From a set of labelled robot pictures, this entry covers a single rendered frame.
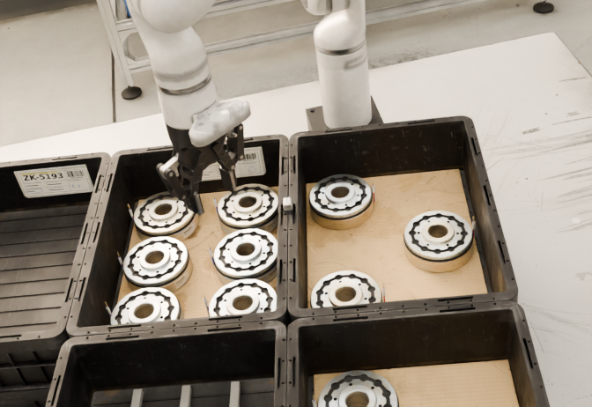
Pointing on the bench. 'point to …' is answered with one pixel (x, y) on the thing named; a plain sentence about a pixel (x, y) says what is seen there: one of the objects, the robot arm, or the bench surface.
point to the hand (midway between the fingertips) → (212, 192)
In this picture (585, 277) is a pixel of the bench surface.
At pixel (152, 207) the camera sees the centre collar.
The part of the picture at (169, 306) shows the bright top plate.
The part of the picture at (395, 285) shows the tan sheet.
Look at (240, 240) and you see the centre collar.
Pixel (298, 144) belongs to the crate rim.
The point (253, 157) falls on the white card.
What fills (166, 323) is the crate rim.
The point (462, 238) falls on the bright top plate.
